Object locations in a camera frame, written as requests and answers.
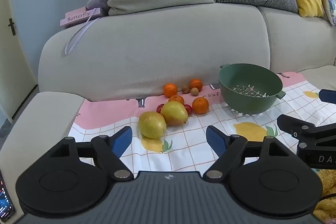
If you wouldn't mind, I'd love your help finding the yellow pear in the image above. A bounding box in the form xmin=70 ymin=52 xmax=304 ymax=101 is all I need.
xmin=161 ymin=101 xmax=189 ymax=126
xmin=138 ymin=111 xmax=167 ymax=139

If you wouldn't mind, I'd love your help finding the orange tangerine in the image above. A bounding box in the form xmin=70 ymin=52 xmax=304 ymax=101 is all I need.
xmin=169 ymin=94 xmax=185 ymax=105
xmin=192 ymin=97 xmax=209 ymax=115
xmin=163 ymin=83 xmax=178 ymax=98
xmin=189 ymin=79 xmax=203 ymax=92

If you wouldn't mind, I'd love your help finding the red tomato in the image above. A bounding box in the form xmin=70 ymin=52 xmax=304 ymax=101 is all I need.
xmin=184 ymin=104 xmax=193 ymax=115
xmin=156 ymin=104 xmax=164 ymax=113

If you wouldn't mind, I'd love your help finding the lemon print pink cloth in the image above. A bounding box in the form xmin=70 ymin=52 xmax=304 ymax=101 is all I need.
xmin=69 ymin=72 xmax=335 ymax=173

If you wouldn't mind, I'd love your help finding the yellow fuzzy blanket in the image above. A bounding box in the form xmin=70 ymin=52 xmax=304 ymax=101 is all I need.
xmin=313 ymin=169 xmax=336 ymax=223

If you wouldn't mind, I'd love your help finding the green colander bowl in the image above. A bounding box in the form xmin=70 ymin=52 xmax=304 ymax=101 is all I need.
xmin=219 ymin=64 xmax=286 ymax=115

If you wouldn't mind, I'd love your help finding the patterned blue white pillow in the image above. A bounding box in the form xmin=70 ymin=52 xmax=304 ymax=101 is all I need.
xmin=322 ymin=0 xmax=336 ymax=26

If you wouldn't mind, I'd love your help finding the beige fabric sofa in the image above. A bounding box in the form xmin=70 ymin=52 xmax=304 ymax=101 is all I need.
xmin=0 ymin=2 xmax=336 ymax=198

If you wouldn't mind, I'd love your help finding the lilac ribbon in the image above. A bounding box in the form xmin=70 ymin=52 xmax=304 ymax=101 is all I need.
xmin=64 ymin=8 xmax=98 ymax=55

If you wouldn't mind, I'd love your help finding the smartphone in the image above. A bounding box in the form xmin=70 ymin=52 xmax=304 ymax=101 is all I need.
xmin=0 ymin=172 xmax=15 ymax=223

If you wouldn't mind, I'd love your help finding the pink butterfly box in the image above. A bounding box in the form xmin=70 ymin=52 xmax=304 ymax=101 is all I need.
xmin=60 ymin=7 xmax=104 ymax=28

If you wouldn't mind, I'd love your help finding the purple plush toy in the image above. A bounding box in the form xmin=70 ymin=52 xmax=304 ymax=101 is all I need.
xmin=86 ymin=0 xmax=110 ymax=16

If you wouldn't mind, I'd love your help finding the door handle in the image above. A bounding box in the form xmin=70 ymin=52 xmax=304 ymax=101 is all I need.
xmin=8 ymin=18 xmax=16 ymax=36

